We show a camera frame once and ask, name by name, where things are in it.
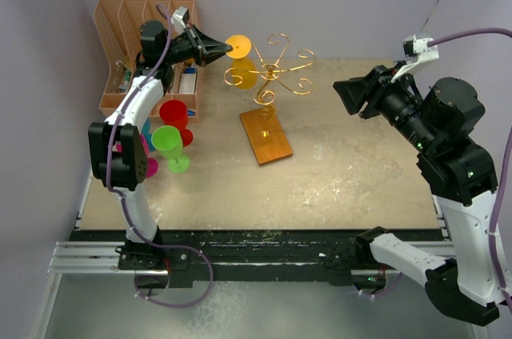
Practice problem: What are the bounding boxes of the aluminium frame rail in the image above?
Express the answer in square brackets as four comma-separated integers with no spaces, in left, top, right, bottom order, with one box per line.
[394,59,489,339]

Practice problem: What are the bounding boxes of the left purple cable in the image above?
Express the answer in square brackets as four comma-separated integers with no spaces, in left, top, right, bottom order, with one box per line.
[104,3,175,244]

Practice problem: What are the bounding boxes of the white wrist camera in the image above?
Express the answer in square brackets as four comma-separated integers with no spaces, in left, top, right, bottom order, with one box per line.
[391,34,439,83]
[171,6,190,34]

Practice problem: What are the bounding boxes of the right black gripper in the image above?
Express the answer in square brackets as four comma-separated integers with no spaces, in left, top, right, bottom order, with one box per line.
[334,59,438,153]

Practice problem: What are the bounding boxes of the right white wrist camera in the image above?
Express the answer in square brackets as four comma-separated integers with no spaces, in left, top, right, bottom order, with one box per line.
[391,34,439,83]

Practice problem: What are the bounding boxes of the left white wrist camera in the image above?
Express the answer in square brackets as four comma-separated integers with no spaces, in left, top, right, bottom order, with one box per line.
[171,6,190,34]

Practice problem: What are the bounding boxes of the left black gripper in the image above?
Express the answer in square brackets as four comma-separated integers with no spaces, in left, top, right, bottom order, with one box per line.
[163,24,232,69]

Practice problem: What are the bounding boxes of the blue plastic wine glass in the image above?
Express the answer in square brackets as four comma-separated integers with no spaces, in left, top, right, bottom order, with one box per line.
[141,118,154,152]

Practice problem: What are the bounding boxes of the orange plastic wine glass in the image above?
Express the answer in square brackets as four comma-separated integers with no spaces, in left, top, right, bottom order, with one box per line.
[224,34,257,90]

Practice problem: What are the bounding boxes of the green plastic wine glass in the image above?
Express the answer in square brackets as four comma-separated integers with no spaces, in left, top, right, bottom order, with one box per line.
[151,126,190,173]

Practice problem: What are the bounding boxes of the gold wire glass rack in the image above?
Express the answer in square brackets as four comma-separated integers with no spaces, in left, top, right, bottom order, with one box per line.
[222,33,317,136]

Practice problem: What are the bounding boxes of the pink plastic wine glass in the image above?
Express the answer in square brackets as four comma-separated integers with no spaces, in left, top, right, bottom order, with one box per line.
[112,135,158,181]

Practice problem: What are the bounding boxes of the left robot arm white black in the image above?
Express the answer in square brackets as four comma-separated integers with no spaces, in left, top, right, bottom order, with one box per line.
[88,20,233,269]

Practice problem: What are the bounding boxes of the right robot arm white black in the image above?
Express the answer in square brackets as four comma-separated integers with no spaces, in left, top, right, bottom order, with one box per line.
[333,66,511,326]

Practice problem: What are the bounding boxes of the white blue box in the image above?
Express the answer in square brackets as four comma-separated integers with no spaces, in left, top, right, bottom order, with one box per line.
[178,67,198,94]

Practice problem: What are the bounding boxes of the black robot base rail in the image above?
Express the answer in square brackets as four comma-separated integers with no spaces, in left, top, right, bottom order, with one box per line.
[70,229,391,293]

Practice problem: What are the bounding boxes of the red plastic wine glass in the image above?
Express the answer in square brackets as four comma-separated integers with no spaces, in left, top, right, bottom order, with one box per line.
[158,100,194,147]

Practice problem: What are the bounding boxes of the wooden rack base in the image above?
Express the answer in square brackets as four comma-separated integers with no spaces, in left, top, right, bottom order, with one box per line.
[239,105,293,166]

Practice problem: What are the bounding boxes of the peach plastic file organizer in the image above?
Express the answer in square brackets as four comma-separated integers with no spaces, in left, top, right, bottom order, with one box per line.
[94,0,204,123]

